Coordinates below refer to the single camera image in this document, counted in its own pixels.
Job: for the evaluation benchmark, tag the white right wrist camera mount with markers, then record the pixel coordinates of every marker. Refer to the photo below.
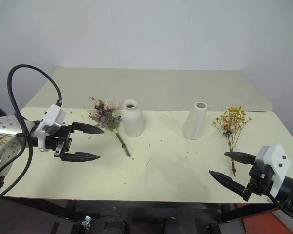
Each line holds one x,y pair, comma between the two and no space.
277,161

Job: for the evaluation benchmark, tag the silver metal clamp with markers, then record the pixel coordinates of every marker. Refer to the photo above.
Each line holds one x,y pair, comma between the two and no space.
86,221

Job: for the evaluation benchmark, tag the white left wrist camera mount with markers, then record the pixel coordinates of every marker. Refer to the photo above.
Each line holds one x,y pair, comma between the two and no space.
51,114

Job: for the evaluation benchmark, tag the white conical vase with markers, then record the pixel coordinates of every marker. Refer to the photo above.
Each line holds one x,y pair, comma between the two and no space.
194,124

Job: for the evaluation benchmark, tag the yellow dried flower bouquet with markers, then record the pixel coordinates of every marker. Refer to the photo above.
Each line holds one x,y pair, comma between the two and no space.
234,119

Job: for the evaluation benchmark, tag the white bottle-shaped vase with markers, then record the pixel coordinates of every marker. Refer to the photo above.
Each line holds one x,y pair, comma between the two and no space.
133,122

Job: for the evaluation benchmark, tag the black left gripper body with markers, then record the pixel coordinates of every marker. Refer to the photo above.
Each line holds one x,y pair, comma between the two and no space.
63,136

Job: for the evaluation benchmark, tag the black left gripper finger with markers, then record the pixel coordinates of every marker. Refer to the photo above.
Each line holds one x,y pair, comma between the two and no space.
80,157
88,128

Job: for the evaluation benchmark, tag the red floor mat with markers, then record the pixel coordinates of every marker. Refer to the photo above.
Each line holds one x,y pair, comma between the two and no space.
271,221

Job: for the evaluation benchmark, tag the pink dried flower bouquet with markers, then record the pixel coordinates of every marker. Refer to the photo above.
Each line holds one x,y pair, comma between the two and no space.
105,114

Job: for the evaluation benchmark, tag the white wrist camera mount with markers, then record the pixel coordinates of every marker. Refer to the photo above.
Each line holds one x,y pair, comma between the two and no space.
51,114
277,161

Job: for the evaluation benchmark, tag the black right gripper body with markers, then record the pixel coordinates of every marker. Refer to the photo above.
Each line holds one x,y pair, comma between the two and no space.
258,180

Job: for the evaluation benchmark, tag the black metal table frame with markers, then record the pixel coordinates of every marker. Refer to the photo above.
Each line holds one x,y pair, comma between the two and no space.
141,207

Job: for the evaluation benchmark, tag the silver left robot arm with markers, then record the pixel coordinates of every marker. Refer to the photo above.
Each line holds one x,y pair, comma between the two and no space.
4,126

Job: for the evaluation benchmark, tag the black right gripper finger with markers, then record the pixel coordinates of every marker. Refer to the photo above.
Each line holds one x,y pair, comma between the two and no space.
241,157
227,181

